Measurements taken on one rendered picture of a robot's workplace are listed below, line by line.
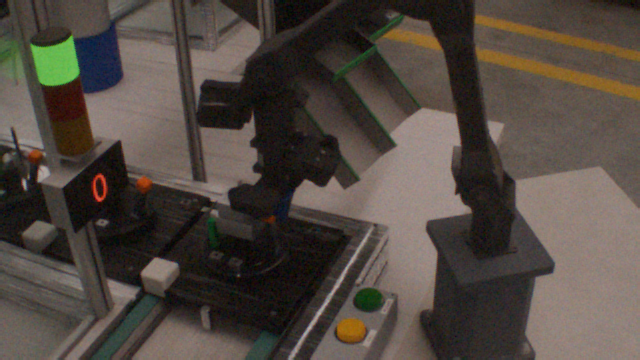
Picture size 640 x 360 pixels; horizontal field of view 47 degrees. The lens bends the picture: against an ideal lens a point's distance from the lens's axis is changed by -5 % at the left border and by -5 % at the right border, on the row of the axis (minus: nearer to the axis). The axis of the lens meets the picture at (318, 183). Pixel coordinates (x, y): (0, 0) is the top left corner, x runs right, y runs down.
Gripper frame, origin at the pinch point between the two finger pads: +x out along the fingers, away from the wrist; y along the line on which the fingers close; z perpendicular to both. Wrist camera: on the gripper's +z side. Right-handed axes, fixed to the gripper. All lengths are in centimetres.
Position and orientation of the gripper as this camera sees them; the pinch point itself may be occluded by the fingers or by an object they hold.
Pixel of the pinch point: (281, 202)
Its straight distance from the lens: 112.6
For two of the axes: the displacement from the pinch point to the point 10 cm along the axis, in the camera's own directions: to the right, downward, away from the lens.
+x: 0.4, 8.2, 5.7
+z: 9.1, 2.1, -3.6
